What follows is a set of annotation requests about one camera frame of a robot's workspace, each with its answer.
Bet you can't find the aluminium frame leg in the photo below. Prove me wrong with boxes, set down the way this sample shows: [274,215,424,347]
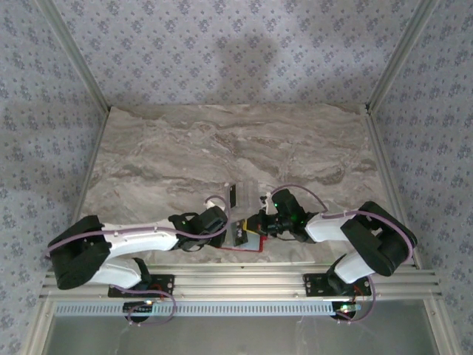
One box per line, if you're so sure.
[27,299,56,355]
[423,297,455,355]

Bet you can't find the aluminium frame post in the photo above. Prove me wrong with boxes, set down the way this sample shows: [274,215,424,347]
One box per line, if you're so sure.
[36,0,112,112]
[365,0,440,112]

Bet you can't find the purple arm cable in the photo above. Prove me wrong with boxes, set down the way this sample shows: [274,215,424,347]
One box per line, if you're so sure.
[264,183,415,326]
[44,194,234,328]

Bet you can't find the grey slotted cable duct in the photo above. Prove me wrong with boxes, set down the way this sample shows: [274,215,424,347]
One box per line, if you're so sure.
[54,301,358,317]

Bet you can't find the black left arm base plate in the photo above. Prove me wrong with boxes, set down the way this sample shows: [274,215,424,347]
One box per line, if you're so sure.
[107,274,175,299]

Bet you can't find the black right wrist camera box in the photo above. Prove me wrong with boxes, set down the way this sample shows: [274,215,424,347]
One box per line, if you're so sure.
[272,188,307,223]

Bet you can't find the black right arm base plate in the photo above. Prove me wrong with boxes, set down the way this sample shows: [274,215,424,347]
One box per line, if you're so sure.
[302,273,372,299]

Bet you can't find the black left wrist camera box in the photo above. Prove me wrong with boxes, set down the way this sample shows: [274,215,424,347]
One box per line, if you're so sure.
[199,206,229,237]

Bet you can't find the aluminium table edge rail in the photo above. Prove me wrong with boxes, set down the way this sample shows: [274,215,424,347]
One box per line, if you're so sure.
[55,109,112,273]
[364,106,422,269]

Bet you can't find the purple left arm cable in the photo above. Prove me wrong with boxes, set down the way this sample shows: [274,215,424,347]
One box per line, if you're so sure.
[44,194,234,328]

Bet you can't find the black controller board green light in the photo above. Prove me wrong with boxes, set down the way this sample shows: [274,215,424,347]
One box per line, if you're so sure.
[123,301,154,316]
[332,302,362,320]

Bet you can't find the black credit card gold print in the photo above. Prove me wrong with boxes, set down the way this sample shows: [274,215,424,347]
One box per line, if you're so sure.
[232,220,249,247]

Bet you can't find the grey metal panel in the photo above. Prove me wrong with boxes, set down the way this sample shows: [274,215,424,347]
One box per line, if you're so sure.
[47,314,440,355]

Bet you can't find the aluminium mounting beam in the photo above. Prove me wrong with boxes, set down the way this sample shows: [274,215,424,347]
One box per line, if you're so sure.
[39,260,443,301]

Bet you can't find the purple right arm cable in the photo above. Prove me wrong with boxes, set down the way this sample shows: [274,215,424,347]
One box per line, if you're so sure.
[264,183,415,326]

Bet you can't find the red card holder clear sleeves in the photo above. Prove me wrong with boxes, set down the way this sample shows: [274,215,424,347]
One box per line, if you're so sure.
[216,221,268,253]

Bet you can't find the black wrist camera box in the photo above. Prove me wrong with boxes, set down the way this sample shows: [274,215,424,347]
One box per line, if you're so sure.
[199,206,229,237]
[272,188,307,223]

